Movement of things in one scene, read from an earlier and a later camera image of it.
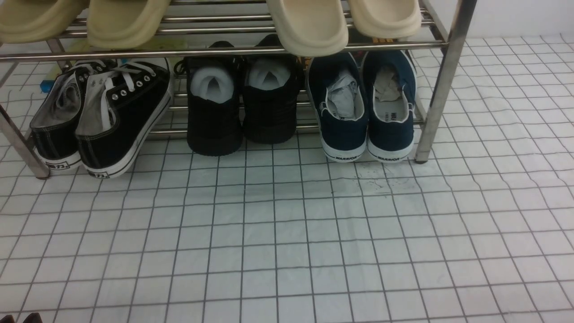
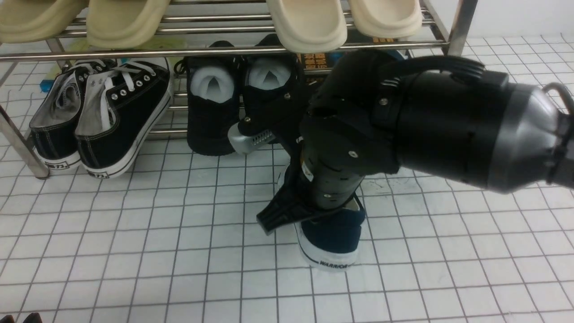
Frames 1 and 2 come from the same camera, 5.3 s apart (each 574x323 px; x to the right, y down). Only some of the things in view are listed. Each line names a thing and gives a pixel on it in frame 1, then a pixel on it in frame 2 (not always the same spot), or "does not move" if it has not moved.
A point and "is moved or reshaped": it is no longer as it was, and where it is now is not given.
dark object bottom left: x=34 y=317 does not move
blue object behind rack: x=45 y=86 does not move
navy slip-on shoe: x=338 y=96 is moved or reshaped
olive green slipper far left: x=28 y=21 does not move
